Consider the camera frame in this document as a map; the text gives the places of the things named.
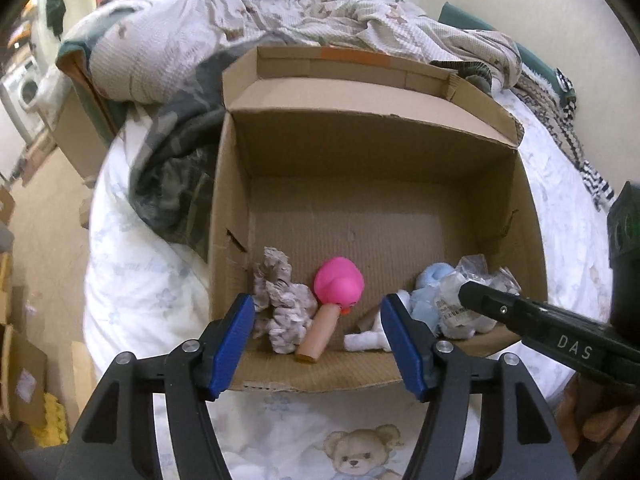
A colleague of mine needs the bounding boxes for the dark green pillow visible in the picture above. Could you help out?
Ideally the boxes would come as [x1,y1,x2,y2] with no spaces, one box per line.
[438,1,561,97]

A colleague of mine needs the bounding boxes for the yellow foam piece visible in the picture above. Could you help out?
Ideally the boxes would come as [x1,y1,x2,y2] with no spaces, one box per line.
[29,392,68,448]

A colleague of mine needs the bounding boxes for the cardboard box on floor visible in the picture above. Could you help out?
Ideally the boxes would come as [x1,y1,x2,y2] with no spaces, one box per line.
[1,325,47,427]

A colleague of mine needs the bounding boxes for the pink rubber duck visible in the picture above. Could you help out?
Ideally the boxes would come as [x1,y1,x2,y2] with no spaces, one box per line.
[314,257,364,315]

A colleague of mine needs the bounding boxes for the white floral duvet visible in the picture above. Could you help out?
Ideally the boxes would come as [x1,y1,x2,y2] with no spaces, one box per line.
[84,91,612,479]

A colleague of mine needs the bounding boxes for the light blue plush toy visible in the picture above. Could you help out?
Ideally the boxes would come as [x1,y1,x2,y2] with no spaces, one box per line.
[409,262,454,335]

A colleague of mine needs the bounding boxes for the beige soft tube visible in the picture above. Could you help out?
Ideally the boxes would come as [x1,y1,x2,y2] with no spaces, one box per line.
[295,304,342,363]

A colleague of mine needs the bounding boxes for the camouflage green garment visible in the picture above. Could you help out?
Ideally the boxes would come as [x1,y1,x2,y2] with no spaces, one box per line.
[128,32,293,260]

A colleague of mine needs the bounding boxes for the white soft sock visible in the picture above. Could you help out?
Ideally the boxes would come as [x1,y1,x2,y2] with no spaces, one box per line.
[344,308,392,352]

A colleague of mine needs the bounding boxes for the striped white blanket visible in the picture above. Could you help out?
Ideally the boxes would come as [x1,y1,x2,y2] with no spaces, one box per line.
[56,0,522,104]

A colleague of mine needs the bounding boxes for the clear plastic item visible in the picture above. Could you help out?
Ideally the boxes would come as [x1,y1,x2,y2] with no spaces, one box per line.
[433,254,522,340]

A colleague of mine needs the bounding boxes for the brown cardboard box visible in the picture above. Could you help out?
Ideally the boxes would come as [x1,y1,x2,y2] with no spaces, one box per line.
[208,46,548,393]

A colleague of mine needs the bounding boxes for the person right hand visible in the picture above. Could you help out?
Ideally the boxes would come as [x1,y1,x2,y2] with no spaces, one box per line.
[555,373,639,456]

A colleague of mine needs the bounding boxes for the black white zigzag cloth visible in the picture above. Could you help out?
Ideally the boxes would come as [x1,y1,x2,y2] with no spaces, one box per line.
[512,65,615,211]

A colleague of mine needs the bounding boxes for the white washing machine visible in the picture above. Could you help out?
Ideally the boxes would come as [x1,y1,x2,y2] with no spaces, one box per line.
[1,55,46,144]

